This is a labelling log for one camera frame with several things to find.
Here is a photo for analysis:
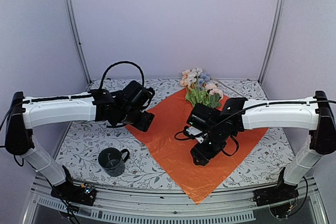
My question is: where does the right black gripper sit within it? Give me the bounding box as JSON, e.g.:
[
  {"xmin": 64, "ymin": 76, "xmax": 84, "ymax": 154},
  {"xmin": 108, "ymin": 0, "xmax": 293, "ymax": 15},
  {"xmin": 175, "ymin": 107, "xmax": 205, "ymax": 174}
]
[{"xmin": 190, "ymin": 126, "xmax": 227, "ymax": 166}]

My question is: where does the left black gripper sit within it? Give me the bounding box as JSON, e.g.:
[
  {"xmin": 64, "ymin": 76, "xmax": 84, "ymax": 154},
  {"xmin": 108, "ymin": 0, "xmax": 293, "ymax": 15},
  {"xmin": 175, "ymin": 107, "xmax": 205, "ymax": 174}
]
[{"xmin": 117, "ymin": 108, "xmax": 155, "ymax": 132}]

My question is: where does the pink rose fake stem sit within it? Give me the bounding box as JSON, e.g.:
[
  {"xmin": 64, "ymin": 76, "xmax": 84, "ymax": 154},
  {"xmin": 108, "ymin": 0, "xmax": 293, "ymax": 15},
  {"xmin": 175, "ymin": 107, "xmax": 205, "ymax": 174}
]
[{"xmin": 205, "ymin": 83, "xmax": 224, "ymax": 108}]

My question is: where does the blue fake flower stem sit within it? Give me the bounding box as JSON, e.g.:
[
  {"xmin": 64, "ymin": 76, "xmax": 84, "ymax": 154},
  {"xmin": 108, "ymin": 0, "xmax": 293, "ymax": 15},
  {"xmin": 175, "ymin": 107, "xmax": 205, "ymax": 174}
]
[{"xmin": 196, "ymin": 73, "xmax": 210, "ymax": 103}]

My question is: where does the orange wrapping paper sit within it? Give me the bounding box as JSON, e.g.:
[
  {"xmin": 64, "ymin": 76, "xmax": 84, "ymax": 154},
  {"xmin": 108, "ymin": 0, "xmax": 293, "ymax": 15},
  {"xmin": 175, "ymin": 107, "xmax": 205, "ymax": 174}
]
[{"xmin": 124, "ymin": 87, "xmax": 270, "ymax": 206}]

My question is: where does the orange fake flower stem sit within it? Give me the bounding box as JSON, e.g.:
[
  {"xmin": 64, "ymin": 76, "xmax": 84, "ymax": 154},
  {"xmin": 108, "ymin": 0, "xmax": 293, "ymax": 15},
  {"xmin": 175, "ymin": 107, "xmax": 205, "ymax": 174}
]
[{"xmin": 180, "ymin": 68, "xmax": 204, "ymax": 104}]

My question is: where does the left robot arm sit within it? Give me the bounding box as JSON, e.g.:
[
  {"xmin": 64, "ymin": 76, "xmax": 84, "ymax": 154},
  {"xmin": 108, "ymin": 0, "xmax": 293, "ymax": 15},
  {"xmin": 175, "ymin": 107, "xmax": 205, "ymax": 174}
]
[{"xmin": 2, "ymin": 86, "xmax": 155, "ymax": 200}]

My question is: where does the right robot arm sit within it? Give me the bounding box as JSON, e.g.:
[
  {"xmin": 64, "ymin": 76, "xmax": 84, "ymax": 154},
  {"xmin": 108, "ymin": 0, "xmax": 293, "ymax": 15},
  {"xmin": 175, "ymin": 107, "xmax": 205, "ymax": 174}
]
[{"xmin": 183, "ymin": 91, "xmax": 335, "ymax": 201}]

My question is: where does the green leafy fake stem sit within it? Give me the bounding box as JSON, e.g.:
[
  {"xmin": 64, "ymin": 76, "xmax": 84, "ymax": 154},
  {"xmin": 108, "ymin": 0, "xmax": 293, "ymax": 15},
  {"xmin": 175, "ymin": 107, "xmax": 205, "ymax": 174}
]
[{"xmin": 185, "ymin": 89, "xmax": 224, "ymax": 108}]

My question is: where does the black mug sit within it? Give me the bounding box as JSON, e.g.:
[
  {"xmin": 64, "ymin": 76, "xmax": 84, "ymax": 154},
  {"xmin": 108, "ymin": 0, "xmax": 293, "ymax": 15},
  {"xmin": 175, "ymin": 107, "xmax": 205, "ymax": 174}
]
[{"xmin": 98, "ymin": 147, "xmax": 130, "ymax": 177}]

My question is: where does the floral patterned tablecloth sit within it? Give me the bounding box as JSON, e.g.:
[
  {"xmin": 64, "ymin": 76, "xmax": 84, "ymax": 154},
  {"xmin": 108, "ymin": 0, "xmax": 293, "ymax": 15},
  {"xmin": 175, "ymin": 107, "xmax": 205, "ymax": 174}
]
[{"xmin": 52, "ymin": 78, "xmax": 297, "ymax": 190}]

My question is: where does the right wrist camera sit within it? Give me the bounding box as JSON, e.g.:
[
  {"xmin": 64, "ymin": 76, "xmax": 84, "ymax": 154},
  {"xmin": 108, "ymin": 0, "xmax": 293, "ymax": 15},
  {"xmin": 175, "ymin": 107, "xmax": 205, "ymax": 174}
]
[{"xmin": 183, "ymin": 103, "xmax": 221, "ymax": 144}]

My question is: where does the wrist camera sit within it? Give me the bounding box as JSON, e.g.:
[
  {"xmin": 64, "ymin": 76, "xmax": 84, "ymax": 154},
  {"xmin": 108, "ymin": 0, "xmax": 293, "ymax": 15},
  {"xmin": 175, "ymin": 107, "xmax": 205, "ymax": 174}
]
[
  {"xmin": 122, "ymin": 80, "xmax": 155, "ymax": 110},
  {"xmin": 183, "ymin": 103, "xmax": 221, "ymax": 144}
]

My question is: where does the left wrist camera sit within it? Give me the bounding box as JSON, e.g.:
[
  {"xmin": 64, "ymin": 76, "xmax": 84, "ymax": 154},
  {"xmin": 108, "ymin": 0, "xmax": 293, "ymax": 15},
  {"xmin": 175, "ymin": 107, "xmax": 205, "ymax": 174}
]
[{"xmin": 122, "ymin": 80, "xmax": 155, "ymax": 110}]

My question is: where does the black camera cable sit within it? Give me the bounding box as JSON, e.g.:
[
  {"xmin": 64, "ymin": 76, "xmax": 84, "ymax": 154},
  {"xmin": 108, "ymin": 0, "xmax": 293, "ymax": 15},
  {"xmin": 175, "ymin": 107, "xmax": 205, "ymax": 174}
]
[{"xmin": 98, "ymin": 60, "xmax": 145, "ymax": 91}]

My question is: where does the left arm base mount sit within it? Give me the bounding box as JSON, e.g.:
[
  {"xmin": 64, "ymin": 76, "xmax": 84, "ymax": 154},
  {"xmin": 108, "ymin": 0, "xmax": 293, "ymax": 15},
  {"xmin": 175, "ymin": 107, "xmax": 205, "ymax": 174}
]
[{"xmin": 50, "ymin": 166, "xmax": 97, "ymax": 206}]

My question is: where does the front aluminium rail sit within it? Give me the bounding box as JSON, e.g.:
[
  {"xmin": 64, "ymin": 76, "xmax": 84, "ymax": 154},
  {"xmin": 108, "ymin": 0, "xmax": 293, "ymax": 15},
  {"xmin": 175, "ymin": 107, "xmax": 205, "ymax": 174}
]
[{"xmin": 21, "ymin": 175, "xmax": 330, "ymax": 223}]

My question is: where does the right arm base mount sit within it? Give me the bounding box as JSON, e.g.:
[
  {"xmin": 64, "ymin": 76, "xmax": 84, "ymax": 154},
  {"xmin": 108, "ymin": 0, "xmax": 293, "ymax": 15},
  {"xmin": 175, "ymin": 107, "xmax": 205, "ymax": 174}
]
[{"xmin": 253, "ymin": 168, "xmax": 309, "ymax": 220}]

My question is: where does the right metal frame post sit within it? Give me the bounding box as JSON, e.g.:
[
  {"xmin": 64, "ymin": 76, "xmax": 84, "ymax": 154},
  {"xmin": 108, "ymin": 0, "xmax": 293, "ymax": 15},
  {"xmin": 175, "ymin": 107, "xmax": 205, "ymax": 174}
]
[{"xmin": 258, "ymin": 0, "xmax": 285, "ymax": 86}]

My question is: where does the metal frame post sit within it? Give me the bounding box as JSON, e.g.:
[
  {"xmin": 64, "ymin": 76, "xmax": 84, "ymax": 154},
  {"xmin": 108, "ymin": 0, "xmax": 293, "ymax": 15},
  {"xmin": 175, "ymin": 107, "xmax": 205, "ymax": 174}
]
[
  {"xmin": 64, "ymin": 0, "xmax": 92, "ymax": 84},
  {"xmin": 258, "ymin": 0, "xmax": 285, "ymax": 86}
]

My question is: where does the left metal frame post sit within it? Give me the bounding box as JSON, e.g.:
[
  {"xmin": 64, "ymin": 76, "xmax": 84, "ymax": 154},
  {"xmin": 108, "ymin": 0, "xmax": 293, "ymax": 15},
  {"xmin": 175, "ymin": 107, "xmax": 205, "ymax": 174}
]
[{"xmin": 64, "ymin": 0, "xmax": 92, "ymax": 84}]

